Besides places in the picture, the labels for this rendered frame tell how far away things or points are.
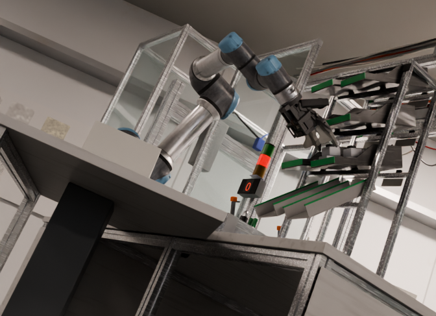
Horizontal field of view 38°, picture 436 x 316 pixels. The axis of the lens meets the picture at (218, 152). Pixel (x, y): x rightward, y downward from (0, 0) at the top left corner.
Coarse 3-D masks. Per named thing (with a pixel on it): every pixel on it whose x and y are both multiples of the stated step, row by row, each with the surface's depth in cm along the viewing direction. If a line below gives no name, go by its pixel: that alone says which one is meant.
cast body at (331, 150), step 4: (328, 144) 207; (332, 144) 207; (324, 148) 207; (328, 148) 205; (332, 148) 205; (336, 148) 206; (340, 148) 207; (324, 152) 207; (328, 152) 205; (332, 152) 205; (336, 152) 206; (340, 152) 207; (320, 156) 207; (324, 156) 205; (328, 156) 204; (340, 156) 207
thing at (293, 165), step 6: (342, 150) 220; (312, 156) 229; (318, 156) 230; (288, 162) 219; (294, 162) 216; (300, 162) 212; (306, 162) 212; (282, 168) 223; (288, 168) 220; (294, 168) 220; (300, 168) 220; (306, 168) 220
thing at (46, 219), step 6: (48, 222) 327; (42, 228) 328; (36, 240) 326; (30, 252) 323; (24, 264) 322; (18, 276) 319; (12, 282) 321; (12, 288) 317; (6, 294) 319; (6, 300) 315; (0, 306) 317; (0, 312) 313
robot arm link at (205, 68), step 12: (228, 36) 204; (228, 48) 204; (240, 48) 204; (204, 60) 226; (216, 60) 216; (228, 60) 208; (240, 60) 205; (192, 72) 236; (204, 72) 230; (216, 72) 225; (192, 84) 242; (204, 84) 240
